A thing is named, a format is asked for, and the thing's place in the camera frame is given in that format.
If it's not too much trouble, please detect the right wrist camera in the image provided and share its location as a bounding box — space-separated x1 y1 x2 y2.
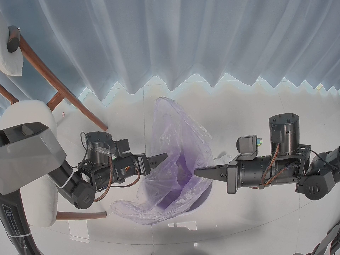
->
236 135 263 161

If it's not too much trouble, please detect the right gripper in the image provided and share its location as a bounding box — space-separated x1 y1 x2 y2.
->
194 155 299 194

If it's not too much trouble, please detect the pale blue curtain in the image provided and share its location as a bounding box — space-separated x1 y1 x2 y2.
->
0 0 340 108

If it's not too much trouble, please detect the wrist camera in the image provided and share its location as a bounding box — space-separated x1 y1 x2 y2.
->
236 135 263 161
114 139 131 157

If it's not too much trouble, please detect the white trash bin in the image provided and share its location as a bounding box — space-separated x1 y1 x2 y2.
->
149 174 213 216

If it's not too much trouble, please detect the white cushioned wooden chair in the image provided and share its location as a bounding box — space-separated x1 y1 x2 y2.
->
0 8 108 228

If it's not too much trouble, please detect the black cable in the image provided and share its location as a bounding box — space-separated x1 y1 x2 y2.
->
80 131 90 165
309 149 332 169

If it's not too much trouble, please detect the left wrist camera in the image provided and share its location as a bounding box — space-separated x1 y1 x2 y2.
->
114 139 131 157

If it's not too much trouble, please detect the purple plastic bag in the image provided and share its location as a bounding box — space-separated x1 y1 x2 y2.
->
110 97 215 226

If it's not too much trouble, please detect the crumpled clear plastic wrapper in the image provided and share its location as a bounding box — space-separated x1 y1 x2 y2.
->
213 154 234 169

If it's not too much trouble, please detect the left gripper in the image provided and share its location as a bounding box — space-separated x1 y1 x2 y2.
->
93 153 169 193

